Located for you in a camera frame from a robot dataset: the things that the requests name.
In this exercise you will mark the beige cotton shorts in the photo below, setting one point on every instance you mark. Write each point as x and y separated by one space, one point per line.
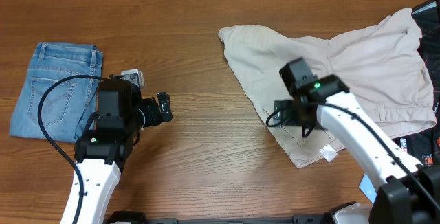
392 68

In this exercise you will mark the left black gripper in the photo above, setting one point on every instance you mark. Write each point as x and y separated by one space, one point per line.
154 117

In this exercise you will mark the light blue garment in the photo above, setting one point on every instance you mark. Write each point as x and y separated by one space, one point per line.
367 188

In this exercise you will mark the folded blue denim jeans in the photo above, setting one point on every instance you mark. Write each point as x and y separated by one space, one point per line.
68 106

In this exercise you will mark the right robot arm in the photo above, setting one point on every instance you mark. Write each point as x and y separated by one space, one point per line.
406 190

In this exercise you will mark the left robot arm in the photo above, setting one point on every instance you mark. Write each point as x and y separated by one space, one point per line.
101 153

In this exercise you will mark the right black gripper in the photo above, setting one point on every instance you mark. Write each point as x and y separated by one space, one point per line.
287 116

